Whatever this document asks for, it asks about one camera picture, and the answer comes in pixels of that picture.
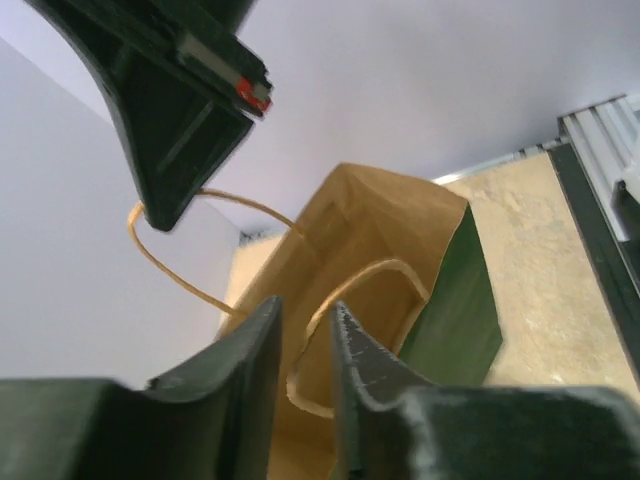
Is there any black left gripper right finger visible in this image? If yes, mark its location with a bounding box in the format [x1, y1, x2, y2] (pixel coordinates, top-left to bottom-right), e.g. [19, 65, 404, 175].
[331, 303, 639, 479]

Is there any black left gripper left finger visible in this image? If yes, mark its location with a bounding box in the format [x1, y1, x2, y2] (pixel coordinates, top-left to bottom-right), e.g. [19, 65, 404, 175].
[1, 296, 282, 479]

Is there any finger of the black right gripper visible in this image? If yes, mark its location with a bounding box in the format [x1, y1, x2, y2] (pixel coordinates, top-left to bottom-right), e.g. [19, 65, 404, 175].
[69, 36, 253, 231]

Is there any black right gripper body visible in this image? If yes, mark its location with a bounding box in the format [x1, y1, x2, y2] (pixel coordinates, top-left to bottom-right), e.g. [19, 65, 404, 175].
[28, 1, 273, 118]

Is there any brown and green paper bag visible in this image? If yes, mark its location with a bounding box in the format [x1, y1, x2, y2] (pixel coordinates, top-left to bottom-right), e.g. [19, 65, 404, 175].
[221, 163, 502, 479]

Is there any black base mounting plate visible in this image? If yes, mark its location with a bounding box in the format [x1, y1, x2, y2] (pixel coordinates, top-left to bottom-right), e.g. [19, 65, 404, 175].
[549, 144, 640, 326]

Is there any aluminium frame rail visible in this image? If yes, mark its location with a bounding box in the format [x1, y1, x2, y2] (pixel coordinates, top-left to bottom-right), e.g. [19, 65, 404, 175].
[434, 95, 639, 242]

